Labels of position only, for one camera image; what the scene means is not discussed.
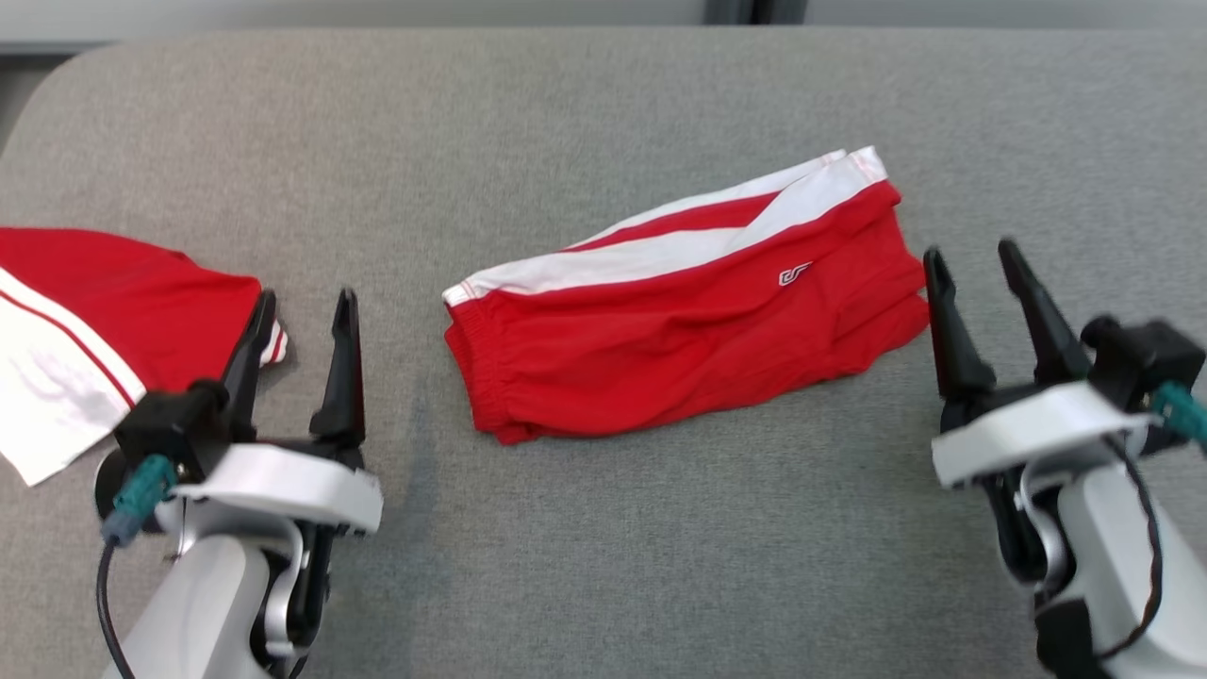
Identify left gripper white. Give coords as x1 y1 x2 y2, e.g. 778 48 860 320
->
174 288 385 541

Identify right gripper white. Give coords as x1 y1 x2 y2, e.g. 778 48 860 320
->
924 238 1163 491

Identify red Bulls basketball jersey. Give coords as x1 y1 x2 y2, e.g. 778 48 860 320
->
0 226 289 488

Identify red shorts with white stripe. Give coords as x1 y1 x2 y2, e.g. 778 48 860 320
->
441 145 933 446

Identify grey fabric sofa seat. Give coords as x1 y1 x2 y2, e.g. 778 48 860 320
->
0 25 1207 679

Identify teal right camera connector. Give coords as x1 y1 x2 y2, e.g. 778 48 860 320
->
1150 380 1207 446

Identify teal camera connector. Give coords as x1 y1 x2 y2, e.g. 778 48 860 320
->
102 455 177 548
1150 380 1207 446

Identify teal left camera connector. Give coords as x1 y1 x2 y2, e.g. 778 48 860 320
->
102 455 177 548

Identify black right camera cable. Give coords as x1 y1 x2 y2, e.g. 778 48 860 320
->
1099 439 1166 661

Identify black camera cable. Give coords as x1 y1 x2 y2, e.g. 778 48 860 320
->
1099 439 1166 661
94 538 138 679

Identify black left camera cable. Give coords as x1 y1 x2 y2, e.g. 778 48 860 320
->
94 538 138 679

